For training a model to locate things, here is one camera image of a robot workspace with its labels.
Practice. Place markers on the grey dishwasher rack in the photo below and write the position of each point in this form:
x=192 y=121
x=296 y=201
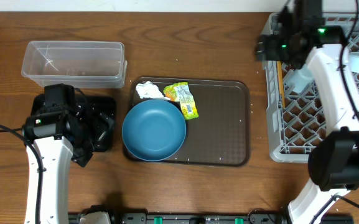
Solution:
x=296 y=125

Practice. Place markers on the green snack wrapper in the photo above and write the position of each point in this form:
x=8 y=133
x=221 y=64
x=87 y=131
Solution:
x=180 y=92

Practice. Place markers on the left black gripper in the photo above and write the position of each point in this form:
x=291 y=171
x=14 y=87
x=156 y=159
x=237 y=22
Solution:
x=86 y=153

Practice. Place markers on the light blue cup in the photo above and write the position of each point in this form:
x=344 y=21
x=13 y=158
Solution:
x=300 y=79

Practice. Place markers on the dark brown serving tray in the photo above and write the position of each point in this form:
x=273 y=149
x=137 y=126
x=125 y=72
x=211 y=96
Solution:
x=220 y=136

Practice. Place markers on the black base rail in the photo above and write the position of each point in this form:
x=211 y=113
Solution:
x=256 y=216

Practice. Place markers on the wooden chopstick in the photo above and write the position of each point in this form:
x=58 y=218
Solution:
x=280 y=83

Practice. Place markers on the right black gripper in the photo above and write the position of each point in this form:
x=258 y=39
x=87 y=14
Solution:
x=269 y=42

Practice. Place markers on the black plastic tray bin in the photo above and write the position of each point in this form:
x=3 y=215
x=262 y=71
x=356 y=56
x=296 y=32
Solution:
x=40 y=125

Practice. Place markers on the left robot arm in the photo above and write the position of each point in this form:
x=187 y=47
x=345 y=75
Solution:
x=49 y=165

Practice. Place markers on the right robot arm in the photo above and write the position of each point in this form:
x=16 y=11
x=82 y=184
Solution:
x=334 y=164

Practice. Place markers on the dark blue plate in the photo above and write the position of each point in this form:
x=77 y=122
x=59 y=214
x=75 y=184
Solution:
x=154 y=130

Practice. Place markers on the clear plastic bin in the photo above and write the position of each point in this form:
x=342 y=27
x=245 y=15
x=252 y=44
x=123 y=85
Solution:
x=82 y=64

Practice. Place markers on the crumpled white tissue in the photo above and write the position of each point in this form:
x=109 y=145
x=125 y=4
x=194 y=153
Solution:
x=148 y=90

